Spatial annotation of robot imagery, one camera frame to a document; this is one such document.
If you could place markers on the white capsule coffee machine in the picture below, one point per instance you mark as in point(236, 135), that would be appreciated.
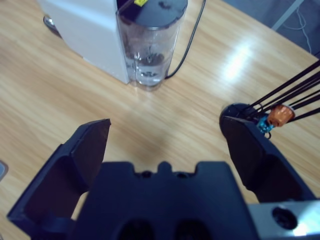
point(90, 32)

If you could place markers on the orange coffee capsule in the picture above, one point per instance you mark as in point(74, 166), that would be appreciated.
point(281, 115)

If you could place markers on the robot arm grey base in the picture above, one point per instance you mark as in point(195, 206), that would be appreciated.
point(3, 170)

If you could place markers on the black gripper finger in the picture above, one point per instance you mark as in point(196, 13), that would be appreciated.
point(260, 157)
point(67, 170)

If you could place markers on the teal coffee capsule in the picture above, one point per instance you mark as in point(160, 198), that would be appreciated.
point(264, 125)

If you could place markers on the black capsule holder with rods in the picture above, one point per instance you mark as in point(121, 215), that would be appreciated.
point(232, 110)

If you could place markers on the clear water tank dark lid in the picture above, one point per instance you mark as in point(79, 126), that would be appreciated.
point(150, 50)

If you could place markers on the white metal table leg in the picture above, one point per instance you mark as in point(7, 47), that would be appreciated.
point(287, 13)

